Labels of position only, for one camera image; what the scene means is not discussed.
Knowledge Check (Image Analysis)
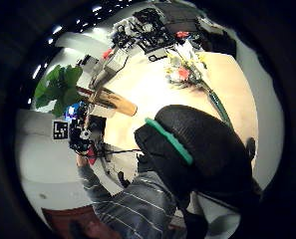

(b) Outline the flower bouquet with green stems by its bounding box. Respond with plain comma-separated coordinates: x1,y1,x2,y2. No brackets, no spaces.
164,41,235,131

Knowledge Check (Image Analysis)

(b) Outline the tan wooden cylinder vase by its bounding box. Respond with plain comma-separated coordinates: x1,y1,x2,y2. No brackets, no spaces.
87,87,139,118

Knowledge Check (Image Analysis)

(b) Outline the the person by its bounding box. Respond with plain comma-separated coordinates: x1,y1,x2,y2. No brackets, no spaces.
90,170,201,239

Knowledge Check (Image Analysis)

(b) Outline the white box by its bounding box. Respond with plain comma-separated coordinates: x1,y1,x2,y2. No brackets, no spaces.
89,48,130,90

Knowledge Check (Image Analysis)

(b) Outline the black equipment clutter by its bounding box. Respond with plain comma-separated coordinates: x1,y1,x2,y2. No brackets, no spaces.
111,7,177,55

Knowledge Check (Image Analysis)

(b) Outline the white cube with black markers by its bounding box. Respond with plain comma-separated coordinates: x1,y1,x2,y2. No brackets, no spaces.
52,119,70,140

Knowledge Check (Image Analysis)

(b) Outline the reddish brown chair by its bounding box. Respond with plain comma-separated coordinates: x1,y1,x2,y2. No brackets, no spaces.
41,204,123,239

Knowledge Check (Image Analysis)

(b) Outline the green leafy plant stem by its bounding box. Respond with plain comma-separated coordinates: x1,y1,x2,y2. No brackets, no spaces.
33,64,96,118

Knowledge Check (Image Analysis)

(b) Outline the thin black cable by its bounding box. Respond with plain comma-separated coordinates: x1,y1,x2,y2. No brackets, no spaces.
101,147,143,157

